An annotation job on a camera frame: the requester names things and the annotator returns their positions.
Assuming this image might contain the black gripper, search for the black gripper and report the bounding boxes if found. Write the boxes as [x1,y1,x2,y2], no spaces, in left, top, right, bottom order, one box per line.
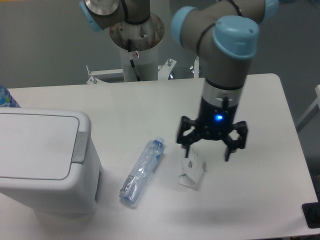
[176,98,248,162]

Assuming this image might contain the white push-button trash can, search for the white push-button trash can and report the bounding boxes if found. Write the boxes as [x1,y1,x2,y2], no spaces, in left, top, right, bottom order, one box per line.
[0,107,103,215]

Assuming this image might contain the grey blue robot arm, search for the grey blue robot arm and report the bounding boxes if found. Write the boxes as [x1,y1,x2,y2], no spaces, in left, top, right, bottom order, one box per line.
[79,0,279,160]

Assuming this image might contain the crumpled white paper carton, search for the crumpled white paper carton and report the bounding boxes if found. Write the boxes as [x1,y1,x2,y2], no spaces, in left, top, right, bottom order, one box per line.
[178,147,208,189]

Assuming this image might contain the crushed clear plastic bottle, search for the crushed clear plastic bottle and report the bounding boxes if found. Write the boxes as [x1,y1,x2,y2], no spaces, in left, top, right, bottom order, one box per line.
[119,136,165,205]

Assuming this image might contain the black clamp at table edge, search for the black clamp at table edge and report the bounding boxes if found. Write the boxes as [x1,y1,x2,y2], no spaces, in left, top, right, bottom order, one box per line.
[302,202,320,229]

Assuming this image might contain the blue labelled bottle at edge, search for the blue labelled bottle at edge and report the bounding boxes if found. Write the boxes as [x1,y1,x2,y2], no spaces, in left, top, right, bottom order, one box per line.
[0,86,21,108]

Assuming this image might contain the white metal frame bracket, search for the white metal frame bracket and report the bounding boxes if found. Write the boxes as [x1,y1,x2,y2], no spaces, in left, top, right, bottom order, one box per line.
[86,56,201,85]

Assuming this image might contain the white frame leg right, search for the white frame leg right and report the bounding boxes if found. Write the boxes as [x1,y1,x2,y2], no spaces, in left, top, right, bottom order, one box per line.
[295,84,320,133]

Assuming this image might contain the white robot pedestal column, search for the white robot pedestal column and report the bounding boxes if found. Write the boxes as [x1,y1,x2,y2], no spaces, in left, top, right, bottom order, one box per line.
[109,13,165,82]

